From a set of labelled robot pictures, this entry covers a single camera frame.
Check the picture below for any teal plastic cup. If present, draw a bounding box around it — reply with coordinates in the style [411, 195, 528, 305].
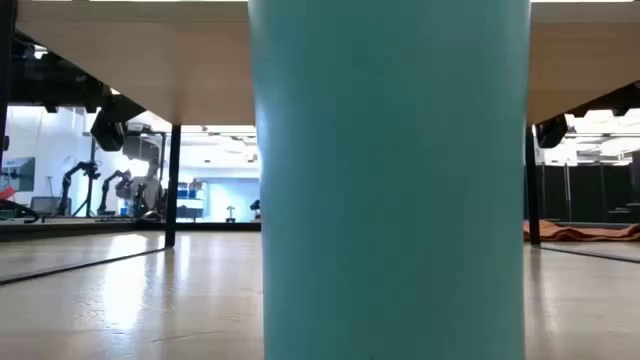
[248, 0, 532, 360]

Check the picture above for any black partition curtain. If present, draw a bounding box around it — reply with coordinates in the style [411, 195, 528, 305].
[523, 162, 640, 224]

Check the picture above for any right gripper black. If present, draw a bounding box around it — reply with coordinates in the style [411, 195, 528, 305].
[536, 113, 570, 150]

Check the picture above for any wooden shelf with black legs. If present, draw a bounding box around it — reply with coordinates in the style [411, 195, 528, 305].
[0, 0, 640, 249]

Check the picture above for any storage rack with blue bins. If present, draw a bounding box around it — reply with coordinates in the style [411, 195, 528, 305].
[176, 180, 208, 222]

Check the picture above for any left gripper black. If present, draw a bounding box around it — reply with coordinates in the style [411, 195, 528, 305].
[90, 109, 128, 152]

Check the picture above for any orange cloth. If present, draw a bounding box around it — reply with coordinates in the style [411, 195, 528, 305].
[523, 219, 640, 244]

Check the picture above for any wall monitor screen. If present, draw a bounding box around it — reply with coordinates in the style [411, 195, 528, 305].
[0, 156, 37, 194]

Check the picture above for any black looped cable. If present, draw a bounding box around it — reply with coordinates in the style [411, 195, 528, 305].
[0, 198, 41, 225]

